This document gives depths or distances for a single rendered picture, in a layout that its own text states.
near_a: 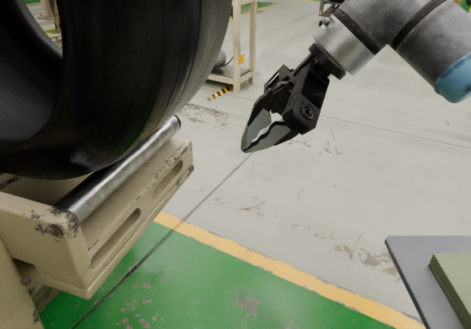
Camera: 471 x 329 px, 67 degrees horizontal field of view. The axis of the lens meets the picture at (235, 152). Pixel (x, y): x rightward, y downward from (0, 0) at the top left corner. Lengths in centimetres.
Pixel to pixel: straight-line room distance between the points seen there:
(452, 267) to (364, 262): 87
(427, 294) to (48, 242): 73
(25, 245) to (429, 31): 59
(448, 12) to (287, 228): 143
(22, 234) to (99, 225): 11
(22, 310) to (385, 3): 68
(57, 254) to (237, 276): 116
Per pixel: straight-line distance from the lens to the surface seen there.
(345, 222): 192
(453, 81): 54
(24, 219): 51
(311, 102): 53
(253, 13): 340
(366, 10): 55
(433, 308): 87
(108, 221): 59
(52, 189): 80
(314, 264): 168
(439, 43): 53
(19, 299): 65
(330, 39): 55
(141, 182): 65
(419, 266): 94
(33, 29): 90
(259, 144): 61
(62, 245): 50
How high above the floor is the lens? 124
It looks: 31 degrees down
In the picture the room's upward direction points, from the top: straight up
